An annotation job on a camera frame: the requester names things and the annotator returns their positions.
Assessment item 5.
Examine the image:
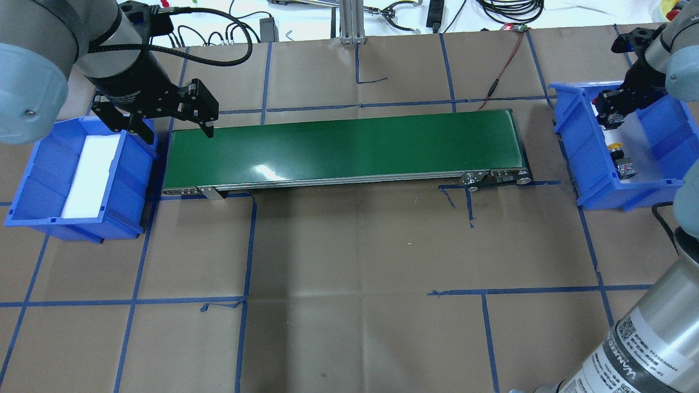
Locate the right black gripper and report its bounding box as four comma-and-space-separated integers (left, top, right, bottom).
594, 60, 667, 116

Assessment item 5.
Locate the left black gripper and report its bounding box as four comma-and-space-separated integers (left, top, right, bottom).
90, 52, 220, 145

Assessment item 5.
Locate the yellow mushroom push button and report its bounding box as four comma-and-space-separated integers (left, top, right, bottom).
607, 142, 638, 181

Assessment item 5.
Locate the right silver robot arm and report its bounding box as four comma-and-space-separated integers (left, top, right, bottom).
537, 1, 697, 392

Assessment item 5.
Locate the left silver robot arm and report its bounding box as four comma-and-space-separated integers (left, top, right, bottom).
1, 1, 230, 145

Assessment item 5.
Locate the yellow plate of buttons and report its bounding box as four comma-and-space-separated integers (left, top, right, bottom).
656, 1, 691, 22

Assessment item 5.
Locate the blue bin right side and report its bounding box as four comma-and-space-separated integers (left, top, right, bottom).
550, 81, 697, 211

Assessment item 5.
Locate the blue bin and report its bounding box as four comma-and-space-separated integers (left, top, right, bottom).
4, 116, 159, 243
550, 81, 697, 211

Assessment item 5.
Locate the white foam pad right bin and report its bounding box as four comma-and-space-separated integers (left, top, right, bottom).
602, 112, 662, 184

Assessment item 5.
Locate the white foam pad bin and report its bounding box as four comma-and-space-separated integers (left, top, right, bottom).
61, 134, 120, 219
602, 112, 662, 184

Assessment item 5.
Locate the blue bin left side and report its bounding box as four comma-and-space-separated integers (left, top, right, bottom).
4, 116, 159, 243

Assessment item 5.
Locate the white foam pad left bin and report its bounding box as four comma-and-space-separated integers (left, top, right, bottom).
61, 134, 120, 219

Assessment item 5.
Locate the green conveyor belt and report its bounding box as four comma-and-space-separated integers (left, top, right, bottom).
162, 109, 534, 199

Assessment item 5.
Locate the black power adapter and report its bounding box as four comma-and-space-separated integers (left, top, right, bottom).
426, 0, 445, 33

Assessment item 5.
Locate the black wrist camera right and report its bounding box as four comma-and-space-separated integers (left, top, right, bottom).
610, 25, 666, 54

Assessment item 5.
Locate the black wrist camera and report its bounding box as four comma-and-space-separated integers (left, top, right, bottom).
610, 25, 666, 54
119, 1, 175, 41

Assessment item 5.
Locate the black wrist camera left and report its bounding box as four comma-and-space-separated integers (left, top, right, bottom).
119, 1, 175, 41

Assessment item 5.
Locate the coiled black cable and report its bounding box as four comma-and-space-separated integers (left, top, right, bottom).
476, 0, 544, 25

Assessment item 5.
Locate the aluminium frame post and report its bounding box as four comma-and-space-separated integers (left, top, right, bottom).
339, 0, 365, 45

